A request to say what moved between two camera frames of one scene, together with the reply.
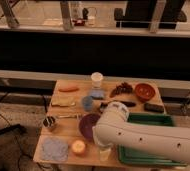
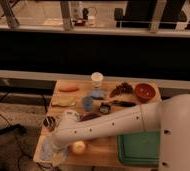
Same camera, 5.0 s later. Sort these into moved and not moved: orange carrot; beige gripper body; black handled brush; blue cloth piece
Moved: beige gripper body
Not moved: orange carrot; blue cloth piece; black handled brush
